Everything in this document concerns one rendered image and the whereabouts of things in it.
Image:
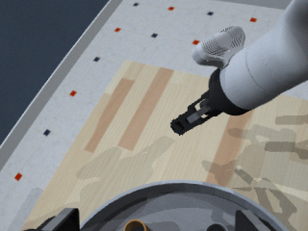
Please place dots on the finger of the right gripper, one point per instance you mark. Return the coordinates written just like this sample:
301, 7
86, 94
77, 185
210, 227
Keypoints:
192, 117

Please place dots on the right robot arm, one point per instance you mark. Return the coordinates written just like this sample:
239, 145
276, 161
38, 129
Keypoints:
272, 64

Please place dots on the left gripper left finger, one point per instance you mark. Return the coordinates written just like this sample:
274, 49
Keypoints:
66, 220

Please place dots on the bronze bushing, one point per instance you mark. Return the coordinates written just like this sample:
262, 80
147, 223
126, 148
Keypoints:
130, 225

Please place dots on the grey cylinder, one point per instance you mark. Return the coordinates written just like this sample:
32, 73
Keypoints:
216, 225

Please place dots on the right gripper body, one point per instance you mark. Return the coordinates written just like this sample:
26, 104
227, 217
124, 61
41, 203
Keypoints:
217, 100

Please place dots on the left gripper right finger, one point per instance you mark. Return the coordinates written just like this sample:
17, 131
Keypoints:
245, 220

